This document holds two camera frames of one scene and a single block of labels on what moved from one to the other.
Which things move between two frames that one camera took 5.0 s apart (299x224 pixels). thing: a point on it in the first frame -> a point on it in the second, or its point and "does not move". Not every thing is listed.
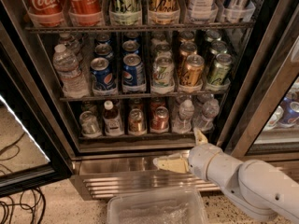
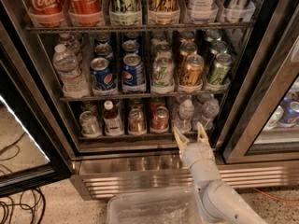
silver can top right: (238, 7) does not move
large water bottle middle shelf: (73, 82) does not move
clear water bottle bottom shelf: (183, 123) does not move
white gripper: (201, 160) -> (198, 152)
